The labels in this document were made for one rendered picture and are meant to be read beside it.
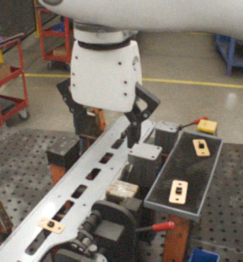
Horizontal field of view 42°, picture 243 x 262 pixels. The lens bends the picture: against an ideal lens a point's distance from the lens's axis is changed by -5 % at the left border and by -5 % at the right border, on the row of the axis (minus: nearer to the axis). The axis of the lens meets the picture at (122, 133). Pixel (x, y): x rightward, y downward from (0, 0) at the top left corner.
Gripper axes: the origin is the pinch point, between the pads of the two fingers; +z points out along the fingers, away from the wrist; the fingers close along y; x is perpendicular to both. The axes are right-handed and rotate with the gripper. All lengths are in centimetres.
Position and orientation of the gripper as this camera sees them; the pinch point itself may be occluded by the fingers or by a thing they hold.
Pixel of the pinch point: (106, 132)
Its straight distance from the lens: 53.6
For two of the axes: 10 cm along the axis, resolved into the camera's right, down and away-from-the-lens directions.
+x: -4.0, 4.8, -7.8
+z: 0.0, 8.5, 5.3
